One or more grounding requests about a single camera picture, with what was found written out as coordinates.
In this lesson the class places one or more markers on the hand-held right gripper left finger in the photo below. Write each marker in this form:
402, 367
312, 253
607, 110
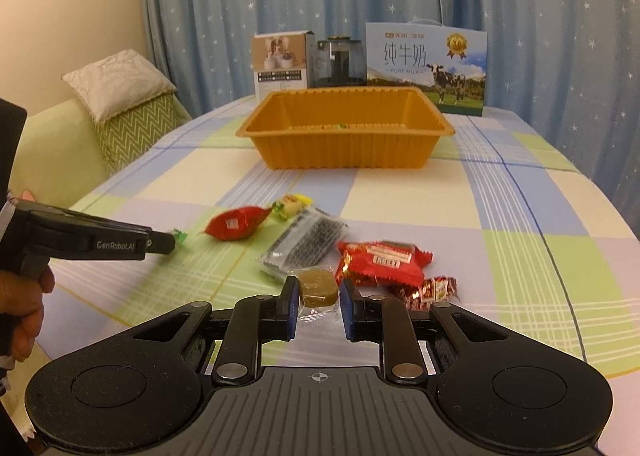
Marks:
290, 310

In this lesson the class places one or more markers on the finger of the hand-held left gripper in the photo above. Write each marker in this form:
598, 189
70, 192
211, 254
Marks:
161, 242

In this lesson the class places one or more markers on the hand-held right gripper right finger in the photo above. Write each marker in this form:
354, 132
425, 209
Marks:
346, 312

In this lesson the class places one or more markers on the brown cake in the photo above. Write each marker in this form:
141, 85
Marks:
316, 292

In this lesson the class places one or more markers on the large red snack packet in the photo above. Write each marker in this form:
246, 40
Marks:
382, 261

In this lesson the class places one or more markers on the small dark red candy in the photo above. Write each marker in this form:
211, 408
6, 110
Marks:
406, 297
440, 288

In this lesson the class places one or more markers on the yellow candy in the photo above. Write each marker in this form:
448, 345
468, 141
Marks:
292, 205

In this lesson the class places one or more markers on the orange plastic tray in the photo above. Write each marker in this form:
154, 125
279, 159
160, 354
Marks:
345, 136

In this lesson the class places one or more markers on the person's left hand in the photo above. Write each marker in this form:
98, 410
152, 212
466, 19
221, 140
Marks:
22, 306

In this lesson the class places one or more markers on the clear pack of sesame bars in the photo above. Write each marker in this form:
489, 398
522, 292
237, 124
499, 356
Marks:
305, 241

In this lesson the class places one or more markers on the red teardrop snack packet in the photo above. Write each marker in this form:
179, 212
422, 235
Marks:
234, 223

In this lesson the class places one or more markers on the light green sofa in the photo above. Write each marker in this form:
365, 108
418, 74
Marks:
55, 151

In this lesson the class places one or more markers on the checkered tablecloth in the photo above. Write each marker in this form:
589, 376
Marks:
450, 201

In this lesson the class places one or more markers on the white pillow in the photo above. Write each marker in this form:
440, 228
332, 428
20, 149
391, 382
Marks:
120, 81

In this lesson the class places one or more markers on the white product box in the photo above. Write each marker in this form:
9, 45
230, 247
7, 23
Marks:
279, 64

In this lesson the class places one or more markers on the blue star curtain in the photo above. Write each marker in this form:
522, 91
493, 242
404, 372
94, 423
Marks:
225, 11

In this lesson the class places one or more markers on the dark green glass jar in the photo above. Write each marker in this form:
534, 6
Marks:
340, 61

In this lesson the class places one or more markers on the blue milk carton box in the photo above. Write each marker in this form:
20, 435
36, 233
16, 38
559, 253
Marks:
425, 66

